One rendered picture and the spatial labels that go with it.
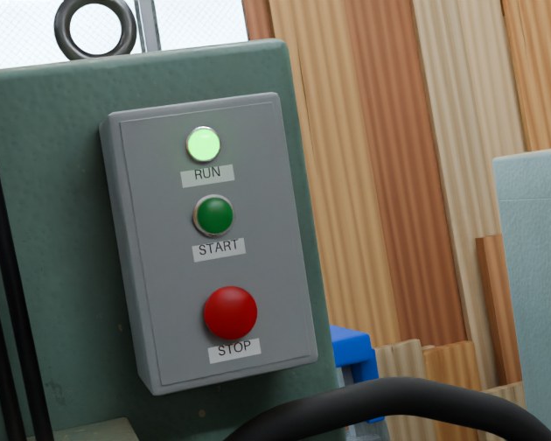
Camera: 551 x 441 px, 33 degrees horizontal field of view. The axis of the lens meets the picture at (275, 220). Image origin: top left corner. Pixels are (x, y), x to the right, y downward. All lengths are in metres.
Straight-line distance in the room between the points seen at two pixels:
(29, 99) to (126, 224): 0.11
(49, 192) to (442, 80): 1.71
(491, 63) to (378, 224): 0.51
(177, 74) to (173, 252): 0.12
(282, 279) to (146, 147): 0.11
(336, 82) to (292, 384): 1.52
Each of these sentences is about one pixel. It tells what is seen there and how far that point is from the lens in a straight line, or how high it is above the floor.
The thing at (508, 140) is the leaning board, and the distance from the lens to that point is 2.32.
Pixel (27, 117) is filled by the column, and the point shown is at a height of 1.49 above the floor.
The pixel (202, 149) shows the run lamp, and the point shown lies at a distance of 0.52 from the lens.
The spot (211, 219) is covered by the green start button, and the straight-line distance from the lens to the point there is 0.52.
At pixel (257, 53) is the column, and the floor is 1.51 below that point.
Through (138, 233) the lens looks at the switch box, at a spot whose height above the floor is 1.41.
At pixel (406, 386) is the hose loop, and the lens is 0.60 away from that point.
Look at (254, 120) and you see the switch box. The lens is 0.54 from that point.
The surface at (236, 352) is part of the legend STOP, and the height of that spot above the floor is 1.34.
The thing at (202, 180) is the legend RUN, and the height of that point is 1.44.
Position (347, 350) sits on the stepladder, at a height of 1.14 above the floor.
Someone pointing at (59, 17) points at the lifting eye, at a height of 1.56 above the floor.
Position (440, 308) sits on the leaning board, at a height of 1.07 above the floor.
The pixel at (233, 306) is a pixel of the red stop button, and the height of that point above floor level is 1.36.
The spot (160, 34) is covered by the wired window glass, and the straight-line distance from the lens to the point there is 2.21.
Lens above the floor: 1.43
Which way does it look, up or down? 3 degrees down
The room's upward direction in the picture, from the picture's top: 9 degrees counter-clockwise
